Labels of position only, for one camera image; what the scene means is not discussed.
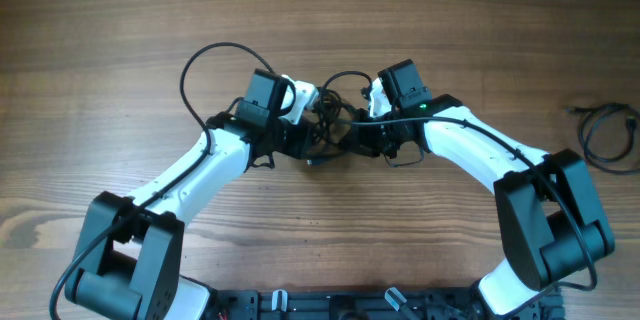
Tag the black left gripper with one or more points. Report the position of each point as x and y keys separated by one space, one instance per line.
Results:
x=304 y=135

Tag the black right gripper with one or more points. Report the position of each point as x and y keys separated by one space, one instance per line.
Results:
x=361 y=140

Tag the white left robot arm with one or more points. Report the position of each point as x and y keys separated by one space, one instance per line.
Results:
x=128 y=256

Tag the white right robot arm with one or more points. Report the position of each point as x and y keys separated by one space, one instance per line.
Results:
x=552 y=222

